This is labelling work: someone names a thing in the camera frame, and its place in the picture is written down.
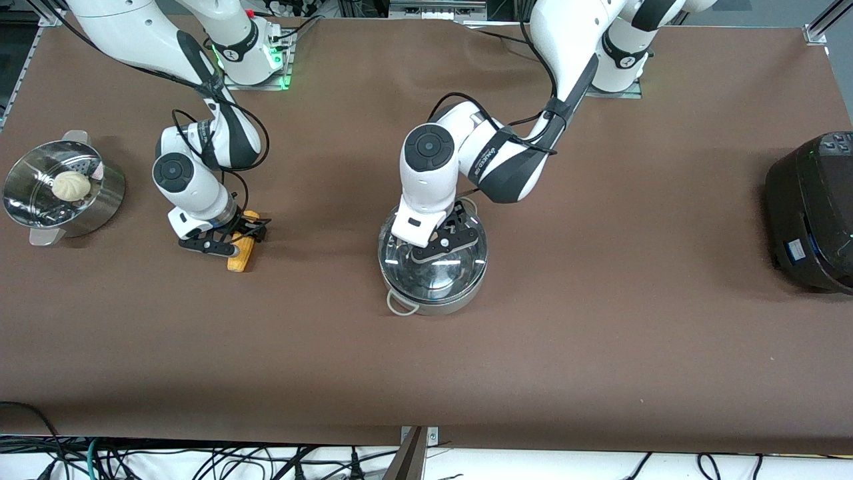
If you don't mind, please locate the yellow corn cob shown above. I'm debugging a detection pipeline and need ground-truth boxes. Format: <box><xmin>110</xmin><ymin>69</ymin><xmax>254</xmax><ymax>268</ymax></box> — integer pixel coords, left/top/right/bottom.
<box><xmin>227</xmin><ymin>211</ymin><xmax>261</xmax><ymax>273</ymax></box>

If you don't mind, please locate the glass pot lid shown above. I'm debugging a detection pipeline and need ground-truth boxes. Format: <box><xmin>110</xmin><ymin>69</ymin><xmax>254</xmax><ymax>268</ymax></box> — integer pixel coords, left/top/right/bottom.
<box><xmin>379</xmin><ymin>215</ymin><xmax>488</xmax><ymax>302</ymax></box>

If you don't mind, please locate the steel cooking pot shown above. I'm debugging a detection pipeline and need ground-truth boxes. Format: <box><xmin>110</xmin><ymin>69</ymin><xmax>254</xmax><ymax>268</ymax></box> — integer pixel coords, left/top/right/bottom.
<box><xmin>379</xmin><ymin>253</ymin><xmax>488</xmax><ymax>316</ymax></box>

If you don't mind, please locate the steel steamer pot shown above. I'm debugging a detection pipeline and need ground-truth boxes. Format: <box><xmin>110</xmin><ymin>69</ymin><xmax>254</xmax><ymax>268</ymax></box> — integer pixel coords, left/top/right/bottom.
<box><xmin>2</xmin><ymin>130</ymin><xmax>127</xmax><ymax>247</ymax></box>

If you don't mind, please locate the brown table cover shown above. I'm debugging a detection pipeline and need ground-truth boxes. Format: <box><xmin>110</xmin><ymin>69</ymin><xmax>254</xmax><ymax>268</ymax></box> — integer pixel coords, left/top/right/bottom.
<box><xmin>0</xmin><ymin>17</ymin><xmax>853</xmax><ymax>449</ymax></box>

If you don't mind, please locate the white steamed bun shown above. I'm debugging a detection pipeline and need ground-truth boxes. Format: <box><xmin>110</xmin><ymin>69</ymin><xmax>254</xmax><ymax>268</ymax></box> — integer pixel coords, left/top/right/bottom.
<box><xmin>53</xmin><ymin>171</ymin><xmax>92</xmax><ymax>203</ymax></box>

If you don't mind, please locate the white power strip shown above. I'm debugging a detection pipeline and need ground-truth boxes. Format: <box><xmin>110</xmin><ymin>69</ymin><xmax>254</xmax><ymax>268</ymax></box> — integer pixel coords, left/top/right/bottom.
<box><xmin>263</xmin><ymin>0</ymin><xmax>341</xmax><ymax>19</ymax></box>

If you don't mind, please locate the black rice cooker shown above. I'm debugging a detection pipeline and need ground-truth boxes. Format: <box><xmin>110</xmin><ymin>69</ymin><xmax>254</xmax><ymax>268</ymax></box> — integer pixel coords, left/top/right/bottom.
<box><xmin>764</xmin><ymin>131</ymin><xmax>853</xmax><ymax>295</ymax></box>

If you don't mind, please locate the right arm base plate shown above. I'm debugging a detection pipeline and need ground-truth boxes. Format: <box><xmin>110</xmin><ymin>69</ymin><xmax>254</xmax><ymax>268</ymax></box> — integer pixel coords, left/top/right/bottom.
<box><xmin>223</xmin><ymin>27</ymin><xmax>295</xmax><ymax>91</ymax></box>

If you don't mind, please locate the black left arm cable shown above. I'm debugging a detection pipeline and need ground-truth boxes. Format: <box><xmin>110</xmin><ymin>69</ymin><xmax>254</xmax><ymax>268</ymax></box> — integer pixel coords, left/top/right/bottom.
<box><xmin>430</xmin><ymin>13</ymin><xmax>600</xmax><ymax>157</ymax></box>

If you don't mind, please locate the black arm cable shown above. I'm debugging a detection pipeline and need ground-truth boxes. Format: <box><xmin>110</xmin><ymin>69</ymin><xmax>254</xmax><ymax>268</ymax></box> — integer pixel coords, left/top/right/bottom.
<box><xmin>430</xmin><ymin>13</ymin><xmax>600</xmax><ymax>157</ymax></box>
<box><xmin>27</xmin><ymin>0</ymin><xmax>271</xmax><ymax>214</ymax></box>

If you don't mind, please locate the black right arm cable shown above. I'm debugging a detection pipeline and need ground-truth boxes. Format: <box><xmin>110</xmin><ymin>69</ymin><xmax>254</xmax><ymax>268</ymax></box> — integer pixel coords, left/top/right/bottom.
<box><xmin>27</xmin><ymin>0</ymin><xmax>271</xmax><ymax>214</ymax></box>

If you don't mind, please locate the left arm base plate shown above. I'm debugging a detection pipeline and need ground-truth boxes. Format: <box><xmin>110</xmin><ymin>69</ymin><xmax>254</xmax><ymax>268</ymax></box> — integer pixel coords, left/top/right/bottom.
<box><xmin>585</xmin><ymin>79</ymin><xmax>642</xmax><ymax>100</ymax></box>

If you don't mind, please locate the metal table edge bracket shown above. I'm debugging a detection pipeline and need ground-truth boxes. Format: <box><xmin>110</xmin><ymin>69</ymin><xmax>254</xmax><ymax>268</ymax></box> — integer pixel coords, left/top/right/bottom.
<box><xmin>383</xmin><ymin>425</ymin><xmax>440</xmax><ymax>480</ymax></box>

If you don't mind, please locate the aluminium frame rail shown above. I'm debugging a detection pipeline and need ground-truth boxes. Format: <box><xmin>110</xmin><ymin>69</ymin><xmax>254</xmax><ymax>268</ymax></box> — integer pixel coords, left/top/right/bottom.
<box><xmin>0</xmin><ymin>10</ymin><xmax>51</xmax><ymax>131</ymax></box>
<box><xmin>803</xmin><ymin>0</ymin><xmax>853</xmax><ymax>46</ymax></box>

